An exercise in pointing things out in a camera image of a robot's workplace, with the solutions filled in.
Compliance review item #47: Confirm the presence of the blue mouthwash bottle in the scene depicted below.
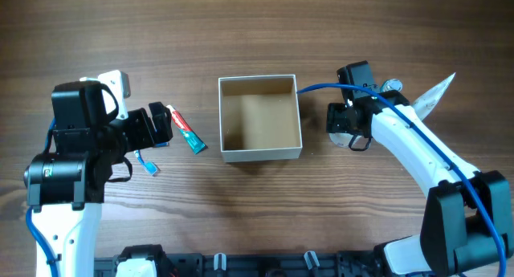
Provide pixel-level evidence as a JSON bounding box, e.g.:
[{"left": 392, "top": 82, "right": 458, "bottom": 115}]
[{"left": 380, "top": 79, "right": 403, "bottom": 92}]

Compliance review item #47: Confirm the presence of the blue disposable razor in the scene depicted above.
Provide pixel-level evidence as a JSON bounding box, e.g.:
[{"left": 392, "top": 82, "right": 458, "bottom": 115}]
[{"left": 153, "top": 142, "right": 169, "bottom": 148}]

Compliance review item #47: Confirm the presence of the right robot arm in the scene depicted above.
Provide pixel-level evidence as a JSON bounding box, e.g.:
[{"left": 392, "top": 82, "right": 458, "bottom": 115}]
[{"left": 326, "top": 61, "right": 513, "bottom": 276}]

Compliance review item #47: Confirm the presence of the right blue cable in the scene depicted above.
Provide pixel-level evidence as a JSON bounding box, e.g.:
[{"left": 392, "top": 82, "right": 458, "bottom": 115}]
[{"left": 296, "top": 82, "right": 508, "bottom": 277}]

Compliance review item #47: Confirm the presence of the blue white toothbrush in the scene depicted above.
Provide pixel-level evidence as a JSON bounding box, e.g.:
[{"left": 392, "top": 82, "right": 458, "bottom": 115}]
[{"left": 134, "top": 150, "right": 159, "bottom": 177}]

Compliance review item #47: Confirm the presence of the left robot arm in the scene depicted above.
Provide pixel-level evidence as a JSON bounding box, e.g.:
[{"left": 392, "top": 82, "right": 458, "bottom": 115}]
[{"left": 23, "top": 80, "right": 173, "bottom": 276}]

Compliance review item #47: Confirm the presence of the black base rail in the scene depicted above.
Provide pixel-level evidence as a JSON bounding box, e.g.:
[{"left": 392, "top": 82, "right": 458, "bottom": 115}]
[{"left": 93, "top": 245, "right": 392, "bottom": 277}]

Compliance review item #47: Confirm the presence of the left blue cable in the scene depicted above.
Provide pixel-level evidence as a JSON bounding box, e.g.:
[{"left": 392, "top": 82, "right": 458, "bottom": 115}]
[{"left": 25, "top": 118, "right": 61, "bottom": 277}]

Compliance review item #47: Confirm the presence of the white square cardboard box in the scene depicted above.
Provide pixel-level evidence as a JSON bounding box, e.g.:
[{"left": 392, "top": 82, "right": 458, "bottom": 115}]
[{"left": 218, "top": 75, "right": 303, "bottom": 163}]

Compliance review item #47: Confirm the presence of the blue cable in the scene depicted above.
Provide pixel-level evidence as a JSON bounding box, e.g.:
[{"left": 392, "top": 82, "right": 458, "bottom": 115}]
[
  {"left": 25, "top": 118, "right": 61, "bottom": 277},
  {"left": 296, "top": 82, "right": 508, "bottom": 277}
]

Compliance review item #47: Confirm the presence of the white floral squeeze tube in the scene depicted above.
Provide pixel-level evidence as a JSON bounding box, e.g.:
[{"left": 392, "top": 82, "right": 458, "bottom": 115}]
[{"left": 411, "top": 72, "right": 455, "bottom": 120}]

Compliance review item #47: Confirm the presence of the white round cotton swab jar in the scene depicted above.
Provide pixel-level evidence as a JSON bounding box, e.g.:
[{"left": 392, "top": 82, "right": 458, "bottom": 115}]
[{"left": 328, "top": 132, "right": 353, "bottom": 148}]

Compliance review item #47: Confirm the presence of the red green toothpaste tube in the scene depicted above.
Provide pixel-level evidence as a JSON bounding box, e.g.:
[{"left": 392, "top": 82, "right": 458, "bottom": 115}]
[{"left": 166, "top": 104, "right": 206, "bottom": 154}]

